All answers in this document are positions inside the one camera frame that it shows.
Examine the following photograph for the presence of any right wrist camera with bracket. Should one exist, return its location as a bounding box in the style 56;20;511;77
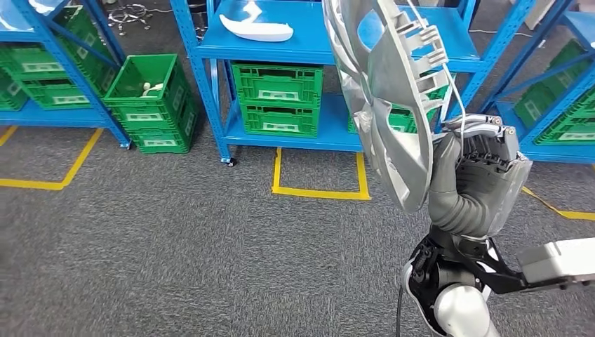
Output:
488;238;595;295

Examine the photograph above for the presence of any black stool with chrome base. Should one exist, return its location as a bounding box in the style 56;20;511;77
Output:
107;4;154;36

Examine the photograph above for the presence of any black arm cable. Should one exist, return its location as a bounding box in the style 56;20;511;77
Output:
395;284;406;337

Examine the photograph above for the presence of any silver plastic wheel hubcap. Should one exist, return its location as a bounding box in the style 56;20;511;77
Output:
321;0;467;215

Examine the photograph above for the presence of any white plastic panel part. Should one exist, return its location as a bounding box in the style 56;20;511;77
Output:
218;1;295;43

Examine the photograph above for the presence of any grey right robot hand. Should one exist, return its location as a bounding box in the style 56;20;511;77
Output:
427;114;534;232

